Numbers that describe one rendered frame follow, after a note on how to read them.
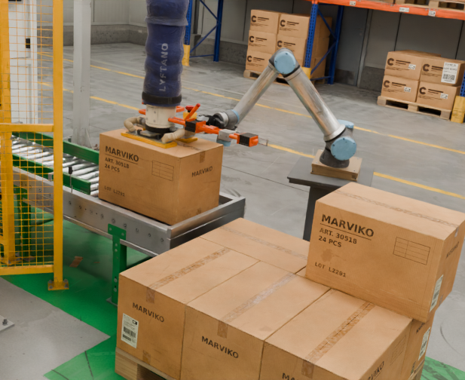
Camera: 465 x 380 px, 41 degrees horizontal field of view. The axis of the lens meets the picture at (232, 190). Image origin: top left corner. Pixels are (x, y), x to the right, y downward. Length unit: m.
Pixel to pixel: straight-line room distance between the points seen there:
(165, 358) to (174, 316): 0.24
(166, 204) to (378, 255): 1.22
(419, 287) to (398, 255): 0.16
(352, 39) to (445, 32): 1.69
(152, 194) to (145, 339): 0.89
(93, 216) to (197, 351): 1.23
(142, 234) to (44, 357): 0.79
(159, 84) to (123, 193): 0.67
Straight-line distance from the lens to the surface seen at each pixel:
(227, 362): 2.72
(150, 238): 3.41
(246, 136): 3.25
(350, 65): 12.22
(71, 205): 3.81
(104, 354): 3.37
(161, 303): 2.84
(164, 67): 3.48
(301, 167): 4.05
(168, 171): 3.39
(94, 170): 4.37
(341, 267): 2.96
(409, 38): 11.84
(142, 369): 3.16
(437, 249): 2.76
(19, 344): 3.49
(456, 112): 10.16
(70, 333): 3.55
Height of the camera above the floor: 1.92
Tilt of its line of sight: 20 degrees down
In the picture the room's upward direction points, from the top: 6 degrees clockwise
